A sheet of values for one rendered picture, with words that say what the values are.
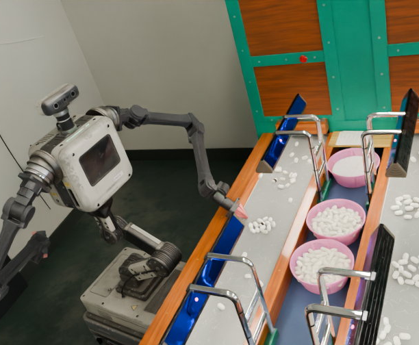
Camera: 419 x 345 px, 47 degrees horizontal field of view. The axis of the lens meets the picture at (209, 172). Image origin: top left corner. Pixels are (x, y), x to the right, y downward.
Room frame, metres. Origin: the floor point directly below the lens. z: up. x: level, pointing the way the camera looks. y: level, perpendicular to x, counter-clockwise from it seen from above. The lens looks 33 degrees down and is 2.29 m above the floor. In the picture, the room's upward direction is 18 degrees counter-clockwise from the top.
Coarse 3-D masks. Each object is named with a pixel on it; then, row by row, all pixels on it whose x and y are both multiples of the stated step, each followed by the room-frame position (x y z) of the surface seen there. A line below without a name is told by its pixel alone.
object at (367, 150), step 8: (376, 112) 1.88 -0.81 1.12; (384, 112) 1.86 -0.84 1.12; (392, 112) 1.84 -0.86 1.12; (400, 112) 1.82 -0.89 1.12; (408, 112) 1.81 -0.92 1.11; (368, 120) 1.89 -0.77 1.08; (368, 128) 1.90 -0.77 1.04; (368, 136) 1.90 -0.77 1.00; (368, 144) 1.87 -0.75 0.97; (368, 152) 1.82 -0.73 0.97; (368, 168) 1.77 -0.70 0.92; (368, 176) 1.77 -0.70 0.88; (376, 176) 1.89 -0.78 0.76; (368, 184) 1.77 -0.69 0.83; (368, 192) 1.76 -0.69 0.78; (368, 200) 1.77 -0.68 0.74; (368, 208) 1.76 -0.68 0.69
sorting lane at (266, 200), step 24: (288, 144) 2.45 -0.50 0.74; (288, 168) 2.22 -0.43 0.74; (312, 168) 2.15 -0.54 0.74; (264, 192) 2.07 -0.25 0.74; (288, 192) 2.01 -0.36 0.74; (264, 216) 1.88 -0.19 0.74; (288, 216) 1.83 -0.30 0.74; (240, 240) 1.77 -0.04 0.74; (264, 240) 1.72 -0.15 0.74; (240, 264) 1.61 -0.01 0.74; (264, 264) 1.57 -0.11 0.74; (240, 288) 1.47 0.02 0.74; (264, 288) 1.43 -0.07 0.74; (216, 312) 1.39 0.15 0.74; (192, 336) 1.31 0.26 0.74; (216, 336) 1.27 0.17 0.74; (240, 336) 1.24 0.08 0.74
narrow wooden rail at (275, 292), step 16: (320, 160) 2.16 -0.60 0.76; (320, 176) 2.03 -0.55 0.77; (304, 208) 1.82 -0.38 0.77; (304, 224) 1.72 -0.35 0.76; (288, 240) 1.64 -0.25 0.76; (304, 240) 1.69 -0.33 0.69; (288, 256) 1.54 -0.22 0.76; (272, 272) 1.48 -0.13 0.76; (288, 272) 1.49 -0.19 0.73; (272, 288) 1.40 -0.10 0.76; (272, 304) 1.32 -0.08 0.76; (256, 320) 1.27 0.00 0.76; (272, 320) 1.29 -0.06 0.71
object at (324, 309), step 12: (348, 276) 1.03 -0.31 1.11; (360, 276) 1.02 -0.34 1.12; (372, 276) 1.00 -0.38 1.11; (324, 288) 1.09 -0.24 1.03; (324, 300) 1.09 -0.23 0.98; (312, 312) 0.95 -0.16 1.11; (324, 312) 0.93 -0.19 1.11; (336, 312) 0.91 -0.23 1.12; (348, 312) 0.90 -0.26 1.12; (360, 312) 0.89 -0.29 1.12; (312, 324) 0.96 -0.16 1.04; (312, 336) 0.96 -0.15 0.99; (324, 336) 1.05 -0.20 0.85
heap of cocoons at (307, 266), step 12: (312, 252) 1.55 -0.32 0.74; (324, 252) 1.52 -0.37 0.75; (336, 252) 1.50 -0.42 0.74; (300, 264) 1.50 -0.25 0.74; (312, 264) 1.49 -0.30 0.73; (324, 264) 1.46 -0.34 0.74; (336, 264) 1.45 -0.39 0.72; (348, 264) 1.43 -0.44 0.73; (300, 276) 1.43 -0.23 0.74; (312, 276) 1.42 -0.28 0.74; (324, 276) 1.40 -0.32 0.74; (336, 276) 1.37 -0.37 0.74
